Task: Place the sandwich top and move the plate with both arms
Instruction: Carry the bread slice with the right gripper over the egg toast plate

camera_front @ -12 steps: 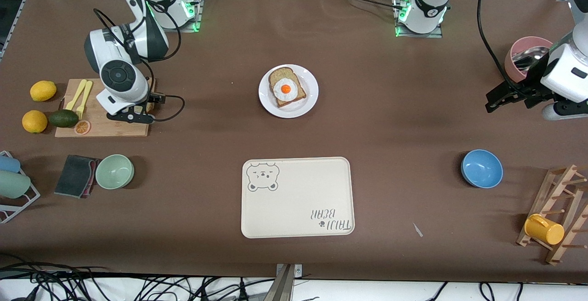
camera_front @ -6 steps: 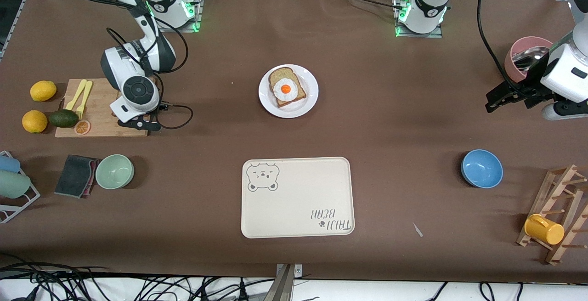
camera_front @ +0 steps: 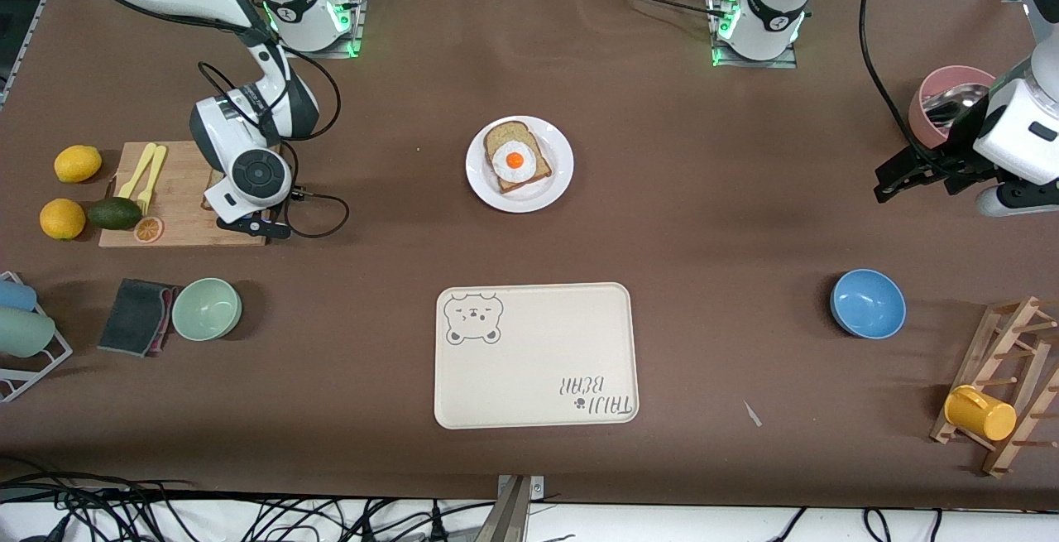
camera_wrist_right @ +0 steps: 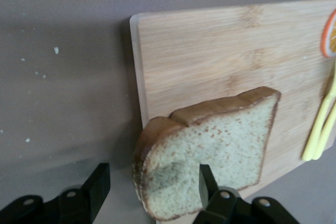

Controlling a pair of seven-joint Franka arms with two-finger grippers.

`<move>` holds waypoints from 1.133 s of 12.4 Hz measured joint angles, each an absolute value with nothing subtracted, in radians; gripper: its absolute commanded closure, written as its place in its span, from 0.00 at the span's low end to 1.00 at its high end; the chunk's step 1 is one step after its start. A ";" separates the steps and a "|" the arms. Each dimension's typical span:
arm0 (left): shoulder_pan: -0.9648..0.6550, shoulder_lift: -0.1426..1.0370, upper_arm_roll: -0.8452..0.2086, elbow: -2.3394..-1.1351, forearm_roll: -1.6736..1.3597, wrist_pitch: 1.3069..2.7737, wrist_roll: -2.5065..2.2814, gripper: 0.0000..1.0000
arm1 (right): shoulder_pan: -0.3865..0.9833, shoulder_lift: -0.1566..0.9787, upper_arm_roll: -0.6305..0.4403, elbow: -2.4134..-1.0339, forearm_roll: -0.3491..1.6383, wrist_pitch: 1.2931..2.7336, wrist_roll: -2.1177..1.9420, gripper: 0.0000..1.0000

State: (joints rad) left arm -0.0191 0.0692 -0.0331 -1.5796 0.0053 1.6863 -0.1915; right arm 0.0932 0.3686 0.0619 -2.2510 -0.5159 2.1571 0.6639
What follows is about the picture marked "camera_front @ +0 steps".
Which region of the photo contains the fried egg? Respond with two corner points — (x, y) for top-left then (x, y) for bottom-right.
(492, 141), (539, 183)

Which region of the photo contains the white round plate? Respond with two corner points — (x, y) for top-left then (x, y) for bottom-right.
(466, 116), (574, 213)

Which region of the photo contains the metal ladle spoon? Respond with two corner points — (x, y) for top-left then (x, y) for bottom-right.
(922, 84), (992, 127)

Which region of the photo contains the pink bowl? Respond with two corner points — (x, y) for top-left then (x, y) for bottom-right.
(908, 65), (1002, 150)

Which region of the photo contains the wooden cutting board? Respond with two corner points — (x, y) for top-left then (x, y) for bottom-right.
(98, 140), (280, 248)

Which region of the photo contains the mint green bowl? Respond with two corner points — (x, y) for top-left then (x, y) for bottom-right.
(171, 278), (242, 342)

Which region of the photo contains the blue bowl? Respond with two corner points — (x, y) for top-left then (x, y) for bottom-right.
(830, 269), (907, 339)

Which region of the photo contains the green avocado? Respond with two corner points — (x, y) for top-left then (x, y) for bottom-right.
(87, 197), (143, 231)

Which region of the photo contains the wooden peg rack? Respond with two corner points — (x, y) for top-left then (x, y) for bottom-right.
(930, 296), (1059, 477)

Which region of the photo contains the dark grey cloth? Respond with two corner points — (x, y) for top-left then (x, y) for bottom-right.
(98, 279), (176, 357)

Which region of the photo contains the yellow lemon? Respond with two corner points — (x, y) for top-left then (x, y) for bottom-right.
(55, 145), (103, 185)

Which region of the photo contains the round orange-yellow citrus fruit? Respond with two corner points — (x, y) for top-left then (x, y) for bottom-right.
(40, 199), (87, 241)

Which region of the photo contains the yellow mug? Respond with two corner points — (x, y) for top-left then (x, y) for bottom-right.
(944, 386), (1018, 442)

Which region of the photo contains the blue cup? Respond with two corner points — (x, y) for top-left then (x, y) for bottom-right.
(0, 279), (38, 312)

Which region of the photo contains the pale green cup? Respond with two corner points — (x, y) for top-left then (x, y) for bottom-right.
(0, 307), (56, 358)

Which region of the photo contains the cream bear print tray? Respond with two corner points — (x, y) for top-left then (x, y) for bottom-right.
(434, 282), (640, 429)

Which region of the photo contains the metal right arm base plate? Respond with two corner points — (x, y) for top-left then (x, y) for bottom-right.
(275, 0), (367, 59)

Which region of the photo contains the white wire rack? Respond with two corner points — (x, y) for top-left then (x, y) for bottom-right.
(0, 271), (74, 403)

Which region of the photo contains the black floor cable bundle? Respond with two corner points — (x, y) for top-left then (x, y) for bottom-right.
(0, 455), (497, 542)

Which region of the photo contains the metal table edge bracket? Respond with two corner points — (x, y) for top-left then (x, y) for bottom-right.
(488, 474), (547, 542)

